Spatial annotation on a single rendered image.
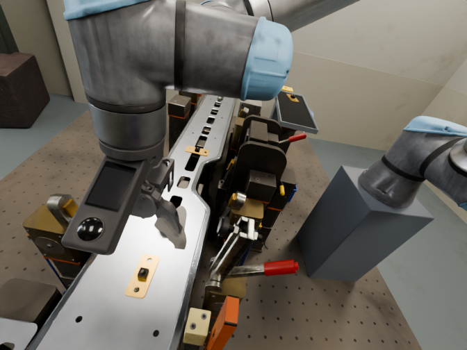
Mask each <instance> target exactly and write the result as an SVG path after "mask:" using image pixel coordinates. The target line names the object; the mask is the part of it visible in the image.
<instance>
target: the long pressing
mask: <svg viewBox="0 0 467 350"><path fill-rule="evenodd" d="M236 101H237V99H235V98H229V97H224V98H223V100H222V101H221V102H218V96H213V95H207V94H205V95H204V97H203V99H202V100H201V102H200V103H199V105H198V107H197V108H196V110H195V112H194V113H193V114H192V117H191V118H190V119H189V121H188V123H187V124H186V126H185V128H184V129H183V130H182V132H181V134H180V136H179V137H178V139H177V141H176V142H175V143H174V145H173V147H172V148H171V150H170V152H169V154H168V155H167V156H166V158H172V159H174V184H173V186H172V189H171V190H170V192H167V186H166V188H165V189H164V192H163V194H162V197H163V198H164V199H166V200H168V201H170V200H171V198H172V197H181V198H182V201H181V204H180V206H183V207H184V208H185V209H186V212H187V217H186V226H185V234H186V239H187V242H186V248H185V249H184V250H183V249H175V248H174V245H173V244H172V243H171V242H170V241H169V240H168V238H167V236H166V234H164V233H163V232H161V231H159V230H158V229H157V228H156V227H155V226H154V224H155V222H156V220H157V217H156V216H155V215H154V216H153V217H150V218H145V219H142V218H141V217H135V216H131V215H130V216H129V219H128V221H127V223H126V226H125V228H124V231H123V233H122V236H121V238H120V241H119V243H118V245H117V248H116V250H115V252H114V253H113V254H111V255H109V256H105V255H99V254H96V253H92V254H91V256H90V257H89V258H88V260H87V262H86V263H85V264H84V266H83V268H82V269H81V271H80V272H79V273H78V275H77V276H76V278H75V279H74V281H73V282H72V284H71V285H70V287H69V288H68V290H67V291H66V293H65V294H64V295H63V297H62V299H61V300H60V301H59V303H58V305H57V306H56V307H55V309H54V311H53V312H52V313H51V314H50V316H49V318H48V319H47V321H46V322H45V323H44V325H43V327H42V328H41V329H40V331H39V332H38V334H37V335H36V337H35V338H34V340H33V341H32V343H31V344H30V346H29V347H28V349H27V350H180V346H181V341H182V338H183V332H184V329H185V326H186V320H187V317H188V311H189V308H190V303H191V300H192V294H193V291H194V288H195V282H196V279H197V273H198V270H199V265H200V262H201V258H202V253H203V250H204V244H205V241H206V235H207V232H208V227H209V223H210V220H211V214H212V211H211V207H210V206H209V205H208V204H207V203H206V202H205V200H204V199H203V198H202V197H201V195H200V194H199V193H198V191H197V188H198V185H199V182H200V180H201V177H202V174H203V171H204V168H205V167H207V166H209V165H212V164H215V163H218V162H220V161H221V159H222V155H223V152H224V147H225V144H226V141H227V136H228V133H229V128H230V125H231V120H232V117H233V114H234V109H235V106H236ZM216 102H218V103H221V105H220V107H219V108H218V107H215V106H214V105H215V103H216ZM213 109H214V110H218V113H217V115H212V114H211V112H212V110H213ZM209 117H212V118H214V119H215V120H214V122H213V124H208V123H207V121H208V118H209ZM204 127H209V128H211V130H210V132H209V134H208V135H205V134H202V131H203V130H204ZM200 136H204V137H207V139H206V142H205V145H204V148H203V149H206V150H209V153H208V156H202V155H199V160H198V161H197V164H196V167H195V170H194V171H193V172H190V171H186V170H185V168H186V165H187V164H188V161H189V160H190V157H191V155H192V154H195V153H190V152H186V151H185V150H186V147H187V146H192V147H195V146H196V144H197V142H198V140H199V137H200ZM215 138H216V139H215ZM181 177H188V178H190V182H189V184H188V187H187V188H186V189H182V188H179V187H177V185H178V183H179V181H180V179H181ZM143 254H149V255H153V256H158V257H159V258H160V260H159V262H158V265H157V268H156V271H155V272H154V275H153V278H152V280H151V283H150V285H149V288H148V290H147V293H146V295H145V297H144V298H137V297H130V296H126V295H125V290H126V288H127V286H128V284H129V282H130V280H131V277H132V276H133V273H134V271H135V270H136V267H137V265H138V263H139V261H140V259H141V257H142V255H143ZM79 316H82V318H83V319H82V320H81V321H80V322H79V323H76V318H77V317H79ZM155 330H158V331H159V334H158V336H157V337H154V336H153V332H154V331H155Z"/></svg>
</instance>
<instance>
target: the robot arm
mask: <svg viewBox="0 0 467 350"><path fill-rule="evenodd" d="M63 1H64V4H65V12H64V13H63V15H64V18H65V20H66V21H67V22H68V25H69V30H70V33H71V36H72V41H73V45H74V50H75V54H76V59H77V62H78V65H79V70H80V73H81V79H82V82H83V87H84V90H85V95H86V99H87V101H88V107H89V110H90V115H91V119H92V124H93V127H94V130H95V134H96V136H97V137H98V141H99V146H100V149H101V150H102V152H103V153H104V154H106V155H105V156H104V159H103V160H102V162H101V164H100V166H99V169H98V170H97V173H96V174H95V176H94V178H93V180H92V182H91V184H90V186H89V188H88V190H87V192H86V193H85V195H84V197H83V199H82V201H81V203H80V205H79V207H78V209H77V211H76V212H75V214H74V216H73V218H72V220H71V222H70V224H69V226H68V228H67V230H66V231H65V234H64V236H63V238H62V240H61V243H62V245H63V246H64V247H69V248H72V249H78V250H82V251H87V252H90V253H96V254H99V255H105V256H109V255H111V254H113V253H114V252H115V250H116V248H117V245H118V243H119V241H120V238H121V236H122V233H123V231H124V228H125V226H126V223H127V221H128V219H129V216H130V215H131V216H135V217H141V218H142V219H145V218H150V217H153V216H154V215H155V216H156V217H157V220H156V222H155V224H154V226H155V227H156V228H157V229H158V230H159V231H161V232H163V233H164V234H166V236H167V238H168V240H169V241H170V242H171V243H172V244H173V245H174V248H175V249H183V250H184V249H185V248H186V242H187V239H186V234H185V226H186V217H187V212H186V209H185V208H184V207H183V206H179V207H178V208H175V206H174V205H173V203H172V202H170V201H168V200H166V199H164V198H163V197H162V194H163V192H164V189H165V188H166V186H167V192H170V190H171V189H172V186H173V184H174V159H172V158H166V157H165V156H164V155H163V148H164V146H165V135H166V132H167V101H166V89H169V90H178V91H182V92H192V93H198V94H207V95H213V96H219V97H229V98H235V99H240V100H241V101H245V100H257V101H269V100H271V99H273V98H275V97H276V96H277V95H278V94H279V93H280V91H281V89H282V88H283V86H284V84H285V82H286V79H287V77H288V73H289V71H290V66H291V63H292V58H293V39H292V36H291V34H290V33H292V32H293V31H296V30H297V29H299V28H302V27H304V26H306V25H308V24H311V23H313V22H315V21H317V20H319V19H322V18H323V17H326V16H327V15H330V14H332V13H334V12H336V11H338V10H341V9H343V8H345V7H347V6H349V5H352V4H353V3H356V2H358V1H360V0H207V1H204V2H202V3H200V4H198V3H192V2H188V1H185V0H63ZM166 161H168V162H169V165H167V162H166ZM171 172H172V180H171V181H170V173H171ZM426 179H427V180H428V181H429V182H430V183H431V184H432V185H434V186H435V187H436V188H438V189H439V190H440V191H442V193H444V194H445V195H446V196H448V197H449V198H450V199H451V200H453V201H454V202H455V203H456V204H457V206H459V207H462V208H463V209H464V210H466V211H467V128H466V127H465V126H462V125H459V124H456V123H452V122H449V121H445V120H442V119H437V118H434V117H427V116H418V117H415V118H413V119H412V120H411V121H410V123H409V124H408V125H407V126H406V128H403V132H401V134H400V135H399V136H398V138H397V139H396V140H395V141H394V143H393V144H392V145H391V147H390V148H389V149H388V151H387V152H386V153H385V154H384V155H383V157H382V158H381V159H380V160H379V161H377V162H376V163H375V164H373V165H372V166H370V167H369V168H367V169H365V170H364V171H363V173H362V174H361V175H360V177H359V182H360V184H361V185H362V187H363V188H364V189H365V191H366V192H368V193H369V194H370V195H372V196H373V197H374V198H376V199H377V200H379V201H381V202H383V203H385V204H387V205H390V206H393V207H396V208H406V207H409V206H410V205H411V204H412V203H413V202H414V201H415V199H416V195H417V193H418V191H419V189H420V187H421V185H422V183H423V182H424V181H425V180H426Z"/></svg>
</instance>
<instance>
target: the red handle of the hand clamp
mask: <svg viewBox="0 0 467 350"><path fill-rule="evenodd" d="M297 270H299V266H298V263H297V262H295V261H294V259H291V260H279V261H272V262H265V263H263V264H257V265H245V266H238V267H234V268H233V269H232V270H231V271H230V272H229V274H228V275H227V277H226V278H240V277H248V276H262V275H266V276H276V275H284V274H296V273H297Z"/></svg>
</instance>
